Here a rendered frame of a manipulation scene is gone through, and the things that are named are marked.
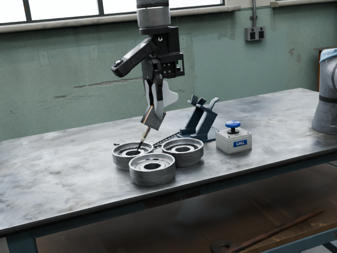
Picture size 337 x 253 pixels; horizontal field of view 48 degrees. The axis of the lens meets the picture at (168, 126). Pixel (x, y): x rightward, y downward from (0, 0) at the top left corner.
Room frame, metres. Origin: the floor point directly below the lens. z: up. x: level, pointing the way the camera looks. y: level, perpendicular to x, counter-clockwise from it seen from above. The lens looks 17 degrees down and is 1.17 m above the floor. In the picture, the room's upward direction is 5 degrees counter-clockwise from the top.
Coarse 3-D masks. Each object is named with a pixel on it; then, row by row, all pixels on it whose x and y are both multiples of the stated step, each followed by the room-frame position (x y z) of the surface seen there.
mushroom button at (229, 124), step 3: (231, 120) 0.96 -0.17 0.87; (234, 120) 0.96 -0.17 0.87; (225, 123) 0.95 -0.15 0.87; (228, 123) 0.94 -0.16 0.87; (231, 123) 0.94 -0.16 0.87; (234, 123) 0.94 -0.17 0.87; (237, 123) 0.94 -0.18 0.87; (240, 123) 0.94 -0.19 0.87; (228, 126) 0.94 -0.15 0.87; (231, 126) 0.93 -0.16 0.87; (234, 126) 0.93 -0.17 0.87; (237, 126) 0.93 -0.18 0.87; (231, 129) 0.95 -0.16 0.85; (234, 129) 0.95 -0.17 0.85
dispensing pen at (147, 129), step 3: (147, 108) 0.89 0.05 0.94; (147, 111) 0.89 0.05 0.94; (144, 114) 0.89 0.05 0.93; (144, 117) 0.88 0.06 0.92; (141, 120) 0.89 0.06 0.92; (147, 126) 0.88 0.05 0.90; (147, 129) 0.88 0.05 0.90; (150, 129) 0.88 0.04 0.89; (144, 132) 0.88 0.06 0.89; (147, 132) 0.88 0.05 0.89; (144, 135) 0.87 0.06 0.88; (141, 138) 0.88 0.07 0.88; (144, 138) 0.88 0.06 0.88; (141, 141) 0.87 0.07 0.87; (141, 144) 0.87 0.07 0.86; (138, 147) 0.87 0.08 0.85; (135, 153) 0.87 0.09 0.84
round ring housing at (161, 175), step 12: (144, 156) 0.85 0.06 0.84; (156, 156) 0.86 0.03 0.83; (168, 156) 0.84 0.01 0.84; (132, 168) 0.78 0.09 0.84; (144, 168) 0.82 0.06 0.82; (156, 168) 0.83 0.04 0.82; (168, 168) 0.77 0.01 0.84; (144, 180) 0.76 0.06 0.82; (156, 180) 0.76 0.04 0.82; (168, 180) 0.78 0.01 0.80
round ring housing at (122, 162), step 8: (128, 144) 0.95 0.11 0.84; (136, 144) 0.95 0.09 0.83; (144, 144) 0.94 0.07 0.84; (112, 152) 0.89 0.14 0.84; (128, 152) 0.92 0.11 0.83; (152, 152) 0.89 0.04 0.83; (120, 160) 0.86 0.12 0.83; (128, 160) 0.85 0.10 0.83; (120, 168) 0.87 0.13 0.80; (128, 168) 0.86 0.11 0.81
